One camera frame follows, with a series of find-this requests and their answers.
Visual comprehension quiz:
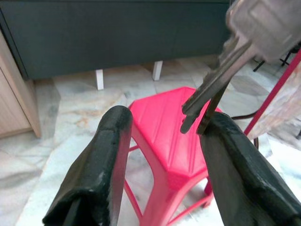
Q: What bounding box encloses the silver key bunch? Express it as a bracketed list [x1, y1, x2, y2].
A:
[180, 0, 301, 136]

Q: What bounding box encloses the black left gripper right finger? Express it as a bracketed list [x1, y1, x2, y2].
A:
[199, 112, 301, 226]

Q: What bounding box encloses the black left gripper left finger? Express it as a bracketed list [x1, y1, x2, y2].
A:
[42, 105, 134, 226]

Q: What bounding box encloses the light wood cabinet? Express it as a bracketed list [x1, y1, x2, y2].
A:
[0, 30, 42, 139]

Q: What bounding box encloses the black TV console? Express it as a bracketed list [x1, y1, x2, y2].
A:
[0, 0, 232, 91]

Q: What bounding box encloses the dark floor cable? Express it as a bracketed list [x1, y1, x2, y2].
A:
[229, 110, 261, 150]

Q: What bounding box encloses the red plastic stool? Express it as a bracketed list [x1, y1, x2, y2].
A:
[123, 86, 223, 226]

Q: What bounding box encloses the red-edged marble table top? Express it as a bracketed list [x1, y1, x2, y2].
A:
[243, 48, 301, 151]

